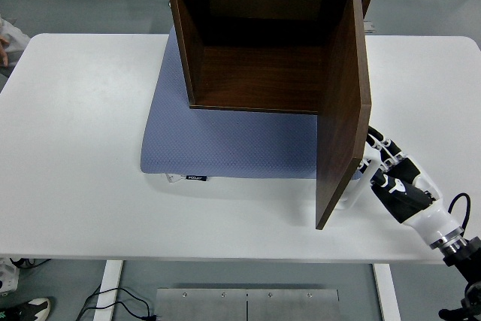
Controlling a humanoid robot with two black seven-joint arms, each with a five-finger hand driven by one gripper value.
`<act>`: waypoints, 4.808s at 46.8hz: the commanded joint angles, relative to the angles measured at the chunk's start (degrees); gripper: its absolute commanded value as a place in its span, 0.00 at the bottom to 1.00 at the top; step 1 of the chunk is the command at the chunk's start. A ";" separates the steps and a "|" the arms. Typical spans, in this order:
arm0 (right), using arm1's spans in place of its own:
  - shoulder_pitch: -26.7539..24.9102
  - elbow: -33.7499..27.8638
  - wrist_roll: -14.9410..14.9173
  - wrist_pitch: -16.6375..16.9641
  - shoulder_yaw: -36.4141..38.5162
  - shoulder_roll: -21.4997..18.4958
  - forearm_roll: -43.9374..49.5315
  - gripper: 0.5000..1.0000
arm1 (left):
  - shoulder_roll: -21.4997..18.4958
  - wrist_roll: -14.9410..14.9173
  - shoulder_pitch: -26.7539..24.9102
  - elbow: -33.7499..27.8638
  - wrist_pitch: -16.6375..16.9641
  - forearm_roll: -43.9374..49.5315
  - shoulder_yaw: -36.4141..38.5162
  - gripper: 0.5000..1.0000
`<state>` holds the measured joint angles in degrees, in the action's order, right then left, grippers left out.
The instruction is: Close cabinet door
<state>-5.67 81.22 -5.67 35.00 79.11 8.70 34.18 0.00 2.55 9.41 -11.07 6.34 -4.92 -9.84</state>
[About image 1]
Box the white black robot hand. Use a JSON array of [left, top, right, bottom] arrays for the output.
[[359, 125, 465, 250]]

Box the thin black floor cable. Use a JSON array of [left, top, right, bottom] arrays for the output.
[[10, 258, 52, 268]]

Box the grey metal plate with screws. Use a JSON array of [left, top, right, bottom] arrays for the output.
[[154, 288, 340, 321]]

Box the black floor cable with plug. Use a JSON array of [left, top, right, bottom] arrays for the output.
[[74, 286, 161, 321]]

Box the white door handle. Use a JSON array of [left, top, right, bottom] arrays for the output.
[[335, 150, 379, 211]]

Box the white table leg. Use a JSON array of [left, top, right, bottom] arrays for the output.
[[372, 262, 402, 321], [93, 259, 124, 321]]

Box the brown wooden cabinet body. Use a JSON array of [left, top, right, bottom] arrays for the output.
[[163, 0, 377, 115]]

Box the seated person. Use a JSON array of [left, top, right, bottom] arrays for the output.
[[0, 16, 31, 77]]

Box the brown wooden cabinet door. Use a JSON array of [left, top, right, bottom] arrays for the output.
[[314, 0, 373, 231]]

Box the white floor device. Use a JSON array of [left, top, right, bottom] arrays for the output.
[[0, 257, 20, 295]]

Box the blue-grey textured mat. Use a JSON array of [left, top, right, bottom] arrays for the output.
[[139, 29, 364, 181]]

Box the black and white shoe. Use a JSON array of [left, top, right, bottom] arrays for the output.
[[0, 297, 52, 321]]

